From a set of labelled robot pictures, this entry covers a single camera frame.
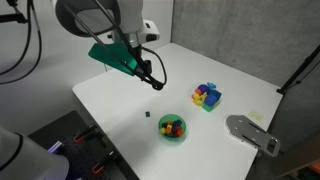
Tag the green camera mount plate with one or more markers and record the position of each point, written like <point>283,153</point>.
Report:
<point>114,55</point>

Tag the red black clamp lower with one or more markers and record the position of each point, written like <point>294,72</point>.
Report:
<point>96,169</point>

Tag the green plastic bowl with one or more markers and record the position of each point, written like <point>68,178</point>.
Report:
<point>172,127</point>

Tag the red black clamp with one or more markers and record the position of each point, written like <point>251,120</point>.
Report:
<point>82,134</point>
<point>96,169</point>

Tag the yellow sticky note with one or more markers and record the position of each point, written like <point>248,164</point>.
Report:
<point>255,115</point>

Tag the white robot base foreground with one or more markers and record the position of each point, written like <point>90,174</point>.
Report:
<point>23,159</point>

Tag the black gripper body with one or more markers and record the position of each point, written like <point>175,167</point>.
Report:
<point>144,72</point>

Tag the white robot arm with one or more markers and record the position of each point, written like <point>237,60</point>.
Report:
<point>120,32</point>

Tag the black perforated breadboard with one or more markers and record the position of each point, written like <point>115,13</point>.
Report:
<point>84,155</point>

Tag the black tripod leg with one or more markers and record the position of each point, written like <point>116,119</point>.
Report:
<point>293,80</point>

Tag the grey metal bracket plate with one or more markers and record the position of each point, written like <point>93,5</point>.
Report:
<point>245,130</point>

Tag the red black clamp upper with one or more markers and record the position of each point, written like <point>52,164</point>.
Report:
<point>82,134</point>

